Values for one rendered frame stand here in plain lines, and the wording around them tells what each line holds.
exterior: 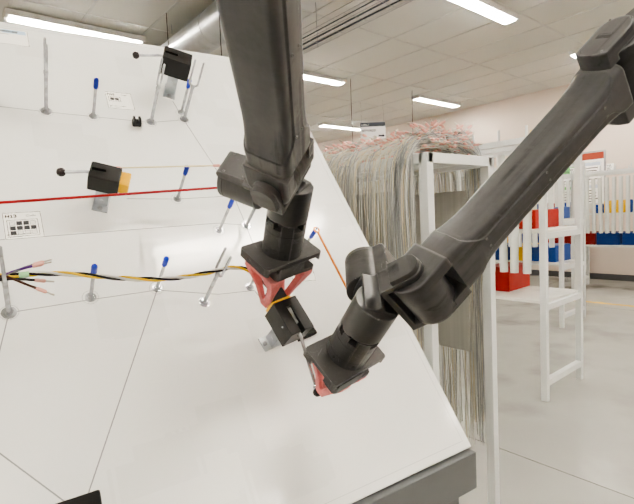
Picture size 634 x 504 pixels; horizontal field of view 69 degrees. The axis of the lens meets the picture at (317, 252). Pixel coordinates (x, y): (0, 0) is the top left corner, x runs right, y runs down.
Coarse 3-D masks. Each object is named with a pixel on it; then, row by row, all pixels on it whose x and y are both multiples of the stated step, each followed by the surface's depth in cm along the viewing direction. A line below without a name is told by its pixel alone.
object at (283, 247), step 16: (272, 224) 62; (304, 224) 63; (272, 240) 63; (288, 240) 63; (304, 240) 70; (256, 256) 64; (272, 256) 64; (288, 256) 64; (304, 256) 66; (272, 272) 63
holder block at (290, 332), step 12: (288, 300) 70; (276, 312) 69; (288, 312) 69; (300, 312) 70; (276, 324) 69; (288, 324) 68; (300, 324) 69; (312, 324) 69; (276, 336) 70; (288, 336) 68
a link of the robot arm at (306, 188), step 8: (304, 184) 60; (296, 192) 59; (304, 192) 60; (312, 192) 61; (296, 200) 59; (304, 200) 60; (288, 208) 60; (296, 208) 60; (304, 208) 61; (272, 216) 61; (280, 216) 61; (288, 216) 61; (296, 216) 61; (304, 216) 62; (280, 224) 61; (288, 224) 61; (296, 224) 62
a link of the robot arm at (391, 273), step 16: (352, 256) 63; (368, 256) 62; (384, 256) 60; (352, 272) 61; (368, 272) 59; (384, 272) 55; (400, 272) 52; (416, 272) 51; (352, 288) 60; (384, 288) 53; (400, 304) 55; (416, 320) 57
